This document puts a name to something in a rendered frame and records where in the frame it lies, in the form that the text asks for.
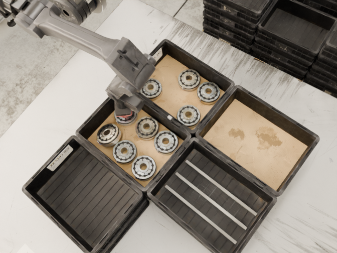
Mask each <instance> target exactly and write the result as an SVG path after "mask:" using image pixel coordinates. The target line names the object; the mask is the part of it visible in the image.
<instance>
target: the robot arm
mask: <svg viewBox="0 0 337 253"><path fill-rule="evenodd" d="M61 13H62V12H61V10H60V9H59V8H58V7H57V6H56V5H55V4H54V3H52V2H50V1H48V0H0V15H1V16H2V17H4V18H8V17H9V16H10V15H11V14H14V15H16V18H15V19H14V21H15V23H16V24H17V25H19V26H20V27H21V28H22V29H23V30H24V31H26V32H27V33H29V34H30V35H31V36H33V37H35V38H37V37H38V38H40V39H42V38H43V36H44V35H46V36H52V37H56V38H58V39H61V40H63V41H65V42H67V43H69V44H71V45H73V46H75V47H77V48H79V49H81V50H83V51H85V52H87V53H89V54H91V55H93V56H95V57H97V58H99V59H101V60H102V61H104V62H105V63H107V65H108V66H109V67H110V68H111V69H112V70H113V71H114V73H115V74H116V76H115V77H114V78H113V80H112V81H111V82H110V84H109V85H108V87H107V88H106V89H105V91H106V92H107V95H108V96H109V97H110V98H111V99H113V100H114V107H115V115H116V117H122V118H127V117H128V116H131V115H132V112H131V110H133V111H134V112H136V113H139V112H140V111H141V109H142V108H143V106H144V103H145V101H144V100H142V99H141V98H139V97H138V96H136V95H134V93H135V92H140V91H141V89H142V88H143V87H144V85H145V84H146V82H147V81H148V80H149V78H150V77H151V75H152V74H153V73H154V71H155V66H154V65H155V64H156V60H155V59H154V58H153V57H152V56H150V55H149V54H147V53H144V54H143V53H142V52H141V51H140V50H139V49H138V48H137V47H136V46H135V45H134V44H133V43H132V42H131V41H130V40H129V39H128V38H125V37H122V38H121V40H119V39H111V38H107V37H104V36H102V35H100V34H98V33H95V32H93V31H91V30H89V29H86V28H84V27H82V26H80V25H78V24H75V23H73V22H71V21H69V20H66V19H64V18H62V17H60V15H61Z"/></svg>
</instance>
